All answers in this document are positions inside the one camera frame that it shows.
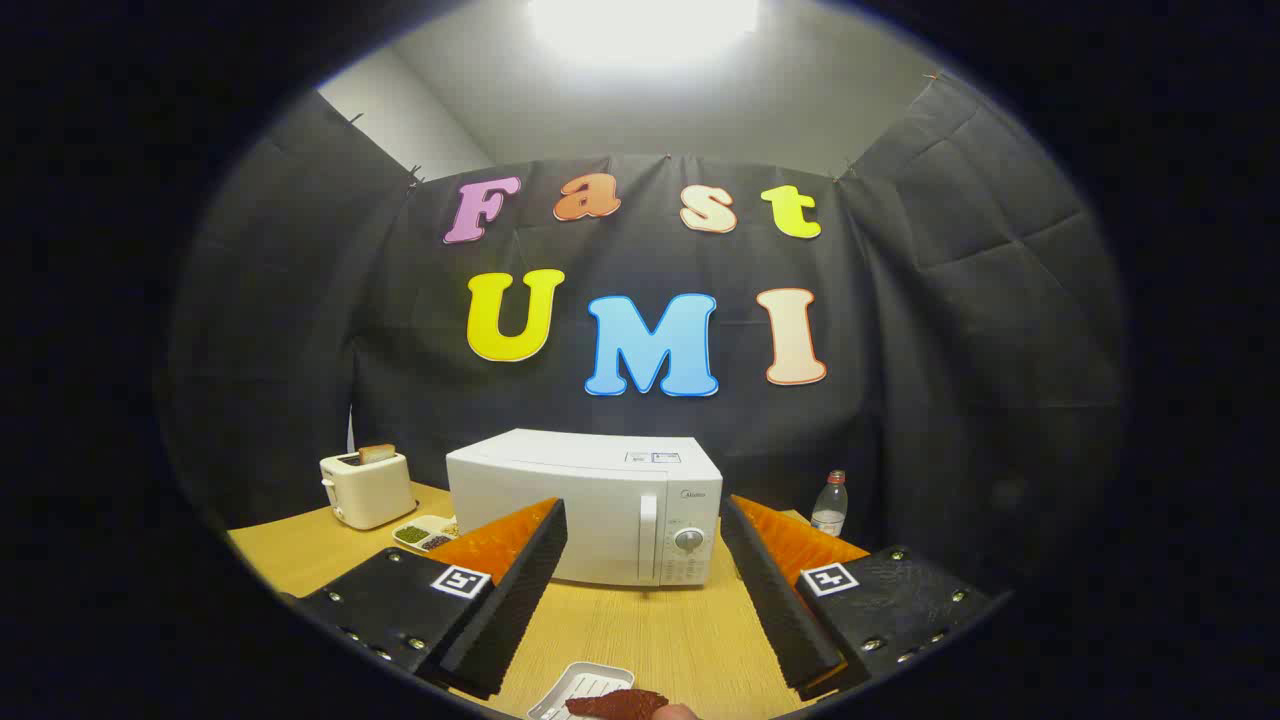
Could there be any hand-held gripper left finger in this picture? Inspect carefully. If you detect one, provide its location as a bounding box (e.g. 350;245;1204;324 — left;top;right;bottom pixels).
293;497;569;701

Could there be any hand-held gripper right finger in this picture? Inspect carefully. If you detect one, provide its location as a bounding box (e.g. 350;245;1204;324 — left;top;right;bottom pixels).
720;493;1001;703

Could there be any brown grilled meat piece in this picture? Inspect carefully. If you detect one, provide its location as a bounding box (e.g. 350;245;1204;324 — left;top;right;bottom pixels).
565;688;669;720

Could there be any ceiling light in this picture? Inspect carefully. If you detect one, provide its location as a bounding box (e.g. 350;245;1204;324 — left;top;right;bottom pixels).
528;0;761;66

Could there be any white divided bean dish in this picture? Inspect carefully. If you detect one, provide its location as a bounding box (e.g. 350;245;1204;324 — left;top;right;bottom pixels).
392;514;461;554

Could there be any clear plastic water bottle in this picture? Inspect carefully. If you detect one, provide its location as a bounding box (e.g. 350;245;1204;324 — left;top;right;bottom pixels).
811;470;850;538

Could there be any small white ribbed tray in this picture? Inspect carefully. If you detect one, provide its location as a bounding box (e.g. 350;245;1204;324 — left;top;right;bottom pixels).
527;661;636;720

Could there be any white toaster oven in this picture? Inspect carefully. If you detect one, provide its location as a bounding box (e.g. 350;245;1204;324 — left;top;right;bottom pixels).
446;429;724;589

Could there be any white bread toaster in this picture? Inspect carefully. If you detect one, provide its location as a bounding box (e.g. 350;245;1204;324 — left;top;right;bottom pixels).
320;450;418;531

